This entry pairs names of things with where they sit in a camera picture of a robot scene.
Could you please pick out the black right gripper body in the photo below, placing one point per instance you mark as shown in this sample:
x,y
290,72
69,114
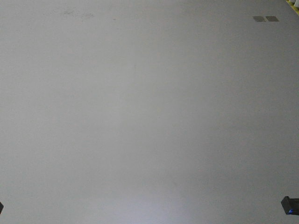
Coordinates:
x,y
290,205

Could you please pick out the grey floor outlet plate left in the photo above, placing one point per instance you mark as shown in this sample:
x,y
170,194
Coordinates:
x,y
259,19

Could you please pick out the grey floor outlet plate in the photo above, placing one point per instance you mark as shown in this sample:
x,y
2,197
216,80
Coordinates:
x,y
272,19
259,19

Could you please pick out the yellow black hazard tape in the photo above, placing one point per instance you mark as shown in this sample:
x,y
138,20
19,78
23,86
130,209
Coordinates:
x,y
294,4

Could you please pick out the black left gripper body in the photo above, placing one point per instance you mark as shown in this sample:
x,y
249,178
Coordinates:
x,y
1,207

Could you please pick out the grey floor outlet plate right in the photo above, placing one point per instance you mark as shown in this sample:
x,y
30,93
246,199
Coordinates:
x,y
272,19

